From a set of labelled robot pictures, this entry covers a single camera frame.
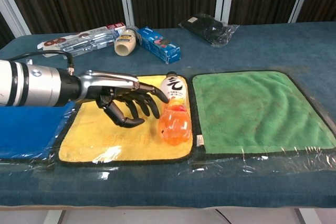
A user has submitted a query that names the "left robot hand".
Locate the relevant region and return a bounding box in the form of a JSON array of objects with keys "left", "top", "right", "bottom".
[{"left": 76, "top": 70, "right": 170, "bottom": 129}]

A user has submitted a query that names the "orange drink bottle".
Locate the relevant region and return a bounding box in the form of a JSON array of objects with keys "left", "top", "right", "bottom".
[{"left": 158, "top": 71, "right": 191, "bottom": 146}]

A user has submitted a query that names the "yellow cloth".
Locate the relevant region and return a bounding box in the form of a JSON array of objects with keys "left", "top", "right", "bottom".
[{"left": 56, "top": 74, "right": 194, "bottom": 166}]

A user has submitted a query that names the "beige sauce bottle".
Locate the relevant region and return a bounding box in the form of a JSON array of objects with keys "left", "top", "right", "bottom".
[{"left": 114, "top": 28, "right": 138, "bottom": 57}]

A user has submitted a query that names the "blue cloth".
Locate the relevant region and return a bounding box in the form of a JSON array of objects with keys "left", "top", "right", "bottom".
[{"left": 0, "top": 101, "right": 77, "bottom": 161}]

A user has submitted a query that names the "green cloth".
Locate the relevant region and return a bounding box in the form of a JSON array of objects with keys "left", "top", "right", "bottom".
[{"left": 192, "top": 70, "right": 336, "bottom": 155}]

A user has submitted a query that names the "blue cookie pack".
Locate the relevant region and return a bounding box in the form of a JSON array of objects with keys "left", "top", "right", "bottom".
[{"left": 136, "top": 26, "right": 182, "bottom": 65}]

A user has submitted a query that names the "white red cookie box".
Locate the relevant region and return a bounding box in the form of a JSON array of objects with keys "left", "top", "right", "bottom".
[{"left": 36, "top": 22, "right": 127, "bottom": 51}]

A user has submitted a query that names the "black item in clear bag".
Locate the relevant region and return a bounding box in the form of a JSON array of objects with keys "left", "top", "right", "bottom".
[{"left": 178, "top": 12, "right": 240, "bottom": 48}]

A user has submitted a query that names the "clear plastic sheet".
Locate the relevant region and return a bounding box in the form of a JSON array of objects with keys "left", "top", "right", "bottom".
[{"left": 0, "top": 65, "right": 336, "bottom": 180}]

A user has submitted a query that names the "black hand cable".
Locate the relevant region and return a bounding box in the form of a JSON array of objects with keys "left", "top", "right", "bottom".
[{"left": 5, "top": 50, "right": 75, "bottom": 76}]

